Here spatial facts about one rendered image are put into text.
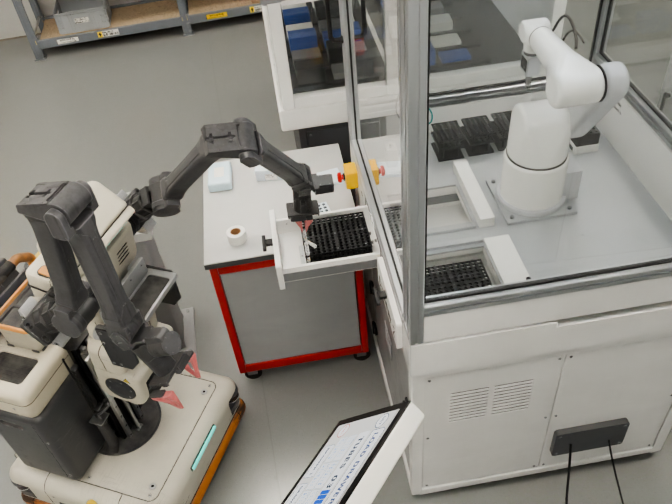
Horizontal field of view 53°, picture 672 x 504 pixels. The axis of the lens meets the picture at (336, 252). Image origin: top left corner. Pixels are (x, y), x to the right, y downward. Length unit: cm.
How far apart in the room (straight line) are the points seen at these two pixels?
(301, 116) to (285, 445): 136
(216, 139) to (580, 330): 113
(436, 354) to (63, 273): 100
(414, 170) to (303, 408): 166
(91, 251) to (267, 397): 163
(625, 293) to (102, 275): 134
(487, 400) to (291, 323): 91
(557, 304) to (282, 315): 118
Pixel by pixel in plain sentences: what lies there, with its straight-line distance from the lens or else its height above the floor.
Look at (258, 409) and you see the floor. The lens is 294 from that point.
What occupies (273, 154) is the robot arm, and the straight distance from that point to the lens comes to 179.
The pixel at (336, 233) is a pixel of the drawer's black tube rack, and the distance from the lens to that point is 226.
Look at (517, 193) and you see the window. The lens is 161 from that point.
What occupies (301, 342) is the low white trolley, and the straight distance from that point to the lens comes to 284.
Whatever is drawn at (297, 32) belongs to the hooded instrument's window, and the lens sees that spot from 277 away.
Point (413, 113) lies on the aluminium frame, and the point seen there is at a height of 168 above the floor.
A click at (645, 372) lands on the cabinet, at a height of 59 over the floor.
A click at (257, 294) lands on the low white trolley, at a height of 55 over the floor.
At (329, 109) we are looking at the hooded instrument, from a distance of 293.
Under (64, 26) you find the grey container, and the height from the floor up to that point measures 20.
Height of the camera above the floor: 241
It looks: 44 degrees down
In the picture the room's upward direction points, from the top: 6 degrees counter-clockwise
